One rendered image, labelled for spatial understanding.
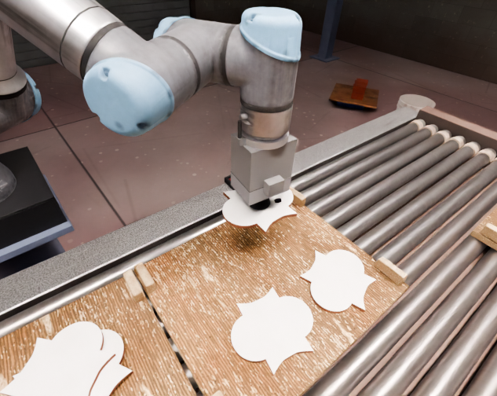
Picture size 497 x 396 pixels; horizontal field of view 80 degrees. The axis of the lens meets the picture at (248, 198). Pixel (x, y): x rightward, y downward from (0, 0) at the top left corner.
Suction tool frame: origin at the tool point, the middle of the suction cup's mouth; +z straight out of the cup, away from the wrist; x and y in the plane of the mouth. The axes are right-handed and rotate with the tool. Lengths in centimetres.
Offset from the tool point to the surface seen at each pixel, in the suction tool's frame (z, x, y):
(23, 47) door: 80, 465, -57
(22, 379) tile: 8.7, -5.9, -42.1
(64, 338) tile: 8.7, -2.8, -36.5
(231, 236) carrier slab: 11.2, 4.5, -3.5
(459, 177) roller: 13, -7, 67
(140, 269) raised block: 8.6, 3.8, -22.9
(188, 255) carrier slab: 11.2, 4.3, -13.5
